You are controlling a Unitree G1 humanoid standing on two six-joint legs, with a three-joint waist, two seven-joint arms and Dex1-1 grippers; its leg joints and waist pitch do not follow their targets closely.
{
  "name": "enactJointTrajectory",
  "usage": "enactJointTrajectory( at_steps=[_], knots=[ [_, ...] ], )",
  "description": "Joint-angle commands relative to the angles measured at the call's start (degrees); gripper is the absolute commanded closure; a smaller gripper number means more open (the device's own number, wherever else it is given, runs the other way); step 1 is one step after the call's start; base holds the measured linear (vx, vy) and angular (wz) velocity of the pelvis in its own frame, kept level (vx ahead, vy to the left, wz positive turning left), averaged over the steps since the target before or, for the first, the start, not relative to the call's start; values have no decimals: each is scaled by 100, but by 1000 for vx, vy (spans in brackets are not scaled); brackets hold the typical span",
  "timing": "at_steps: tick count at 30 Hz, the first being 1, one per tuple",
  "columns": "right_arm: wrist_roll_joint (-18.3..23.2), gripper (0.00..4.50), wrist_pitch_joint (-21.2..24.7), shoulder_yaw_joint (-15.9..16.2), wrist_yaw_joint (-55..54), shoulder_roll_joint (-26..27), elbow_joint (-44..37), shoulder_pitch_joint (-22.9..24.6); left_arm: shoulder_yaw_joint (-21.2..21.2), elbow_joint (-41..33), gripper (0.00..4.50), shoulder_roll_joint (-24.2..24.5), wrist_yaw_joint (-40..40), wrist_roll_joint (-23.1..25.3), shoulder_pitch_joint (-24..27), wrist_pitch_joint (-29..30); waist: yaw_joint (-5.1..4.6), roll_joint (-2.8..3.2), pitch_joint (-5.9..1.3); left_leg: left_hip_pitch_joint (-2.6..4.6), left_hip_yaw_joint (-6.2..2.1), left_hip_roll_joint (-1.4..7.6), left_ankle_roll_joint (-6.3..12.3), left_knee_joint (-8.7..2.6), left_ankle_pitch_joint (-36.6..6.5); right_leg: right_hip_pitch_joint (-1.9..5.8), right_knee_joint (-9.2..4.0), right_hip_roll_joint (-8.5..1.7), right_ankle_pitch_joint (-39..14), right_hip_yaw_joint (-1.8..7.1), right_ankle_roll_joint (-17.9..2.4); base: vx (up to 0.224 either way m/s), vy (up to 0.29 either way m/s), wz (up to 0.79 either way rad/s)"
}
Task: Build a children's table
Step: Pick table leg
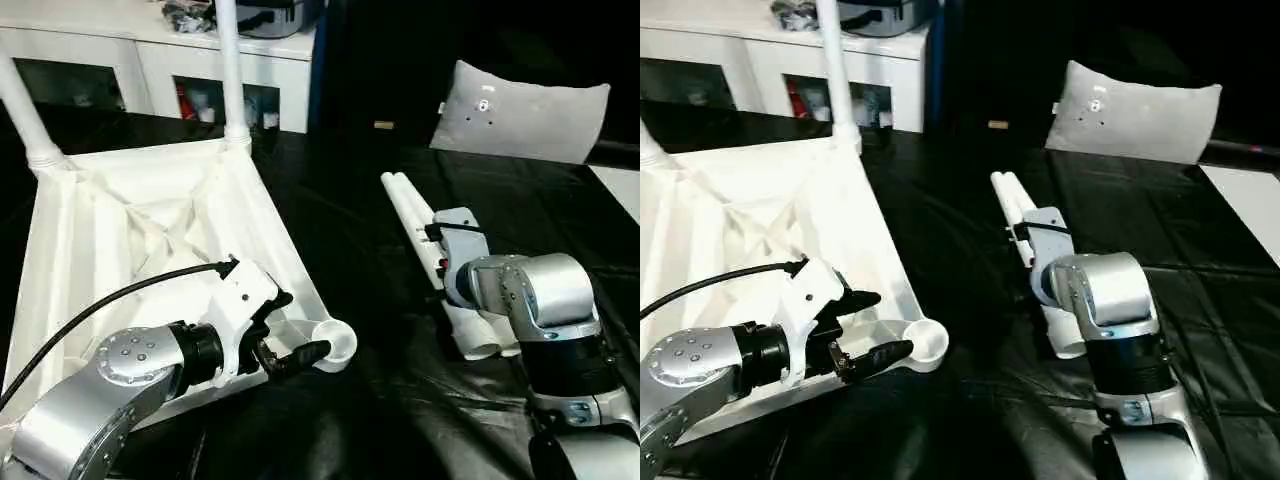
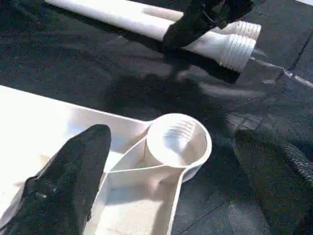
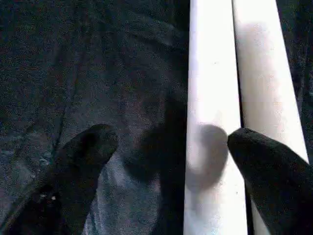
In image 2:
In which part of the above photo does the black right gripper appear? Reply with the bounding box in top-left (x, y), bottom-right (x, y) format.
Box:
top-left (162, 0), bottom-right (254, 49)

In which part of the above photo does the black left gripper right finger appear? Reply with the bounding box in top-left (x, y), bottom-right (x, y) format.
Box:
top-left (233, 128), bottom-right (313, 235)

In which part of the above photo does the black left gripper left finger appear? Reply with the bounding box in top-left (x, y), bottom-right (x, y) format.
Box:
top-left (0, 124), bottom-right (112, 235)

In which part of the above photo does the white plastic table leg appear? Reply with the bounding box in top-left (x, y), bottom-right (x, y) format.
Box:
top-left (132, 0), bottom-right (262, 41)
top-left (45, 0), bottom-right (256, 72)

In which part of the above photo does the white plastic table top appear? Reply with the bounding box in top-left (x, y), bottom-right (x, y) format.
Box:
top-left (0, 85), bottom-right (212, 235)

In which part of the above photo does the black table mat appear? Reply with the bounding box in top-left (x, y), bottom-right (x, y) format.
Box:
top-left (0, 0), bottom-right (313, 235)

